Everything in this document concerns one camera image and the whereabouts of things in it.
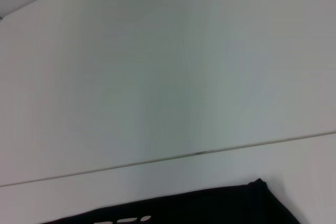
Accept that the black t-shirt with white print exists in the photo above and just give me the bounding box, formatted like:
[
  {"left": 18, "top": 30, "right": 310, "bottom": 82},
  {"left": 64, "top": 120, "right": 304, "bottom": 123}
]
[{"left": 39, "top": 178, "right": 308, "bottom": 224}]

